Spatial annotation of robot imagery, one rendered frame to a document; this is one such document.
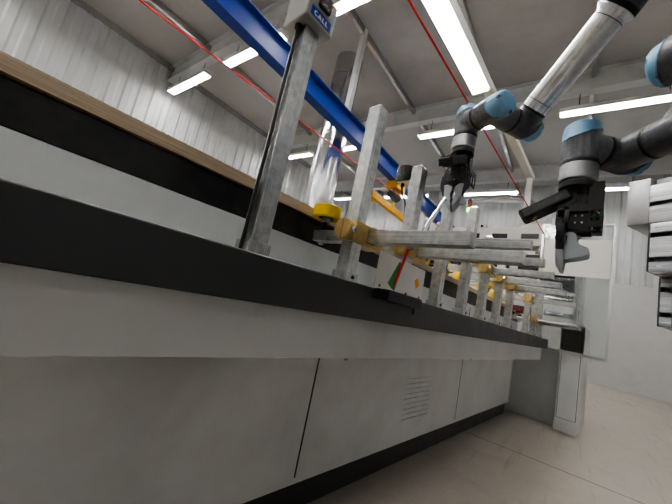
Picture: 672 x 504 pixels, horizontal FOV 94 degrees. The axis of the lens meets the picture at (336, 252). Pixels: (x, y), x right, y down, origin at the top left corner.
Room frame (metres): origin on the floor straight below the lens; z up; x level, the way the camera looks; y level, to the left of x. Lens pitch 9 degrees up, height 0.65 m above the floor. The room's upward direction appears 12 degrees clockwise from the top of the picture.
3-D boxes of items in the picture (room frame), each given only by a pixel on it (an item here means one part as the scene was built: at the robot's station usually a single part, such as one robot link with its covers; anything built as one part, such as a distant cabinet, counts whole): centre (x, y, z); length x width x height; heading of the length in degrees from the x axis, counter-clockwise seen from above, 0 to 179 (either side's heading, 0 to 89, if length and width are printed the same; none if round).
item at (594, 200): (0.68, -0.53, 0.97); 0.09 x 0.08 x 0.12; 47
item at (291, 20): (0.55, 0.15, 1.18); 0.07 x 0.07 x 0.08; 47
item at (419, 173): (0.92, -0.20, 0.87); 0.04 x 0.04 x 0.48; 47
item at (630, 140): (0.67, -0.62, 1.13); 0.11 x 0.11 x 0.08; 5
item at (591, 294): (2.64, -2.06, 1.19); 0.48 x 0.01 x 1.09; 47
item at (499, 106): (0.86, -0.39, 1.30); 0.11 x 0.11 x 0.08; 20
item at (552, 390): (3.40, -1.79, 0.95); 1.65 x 0.70 x 1.90; 47
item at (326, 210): (0.87, 0.05, 0.85); 0.08 x 0.08 x 0.11
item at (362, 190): (0.74, -0.03, 0.92); 0.04 x 0.04 x 0.48; 47
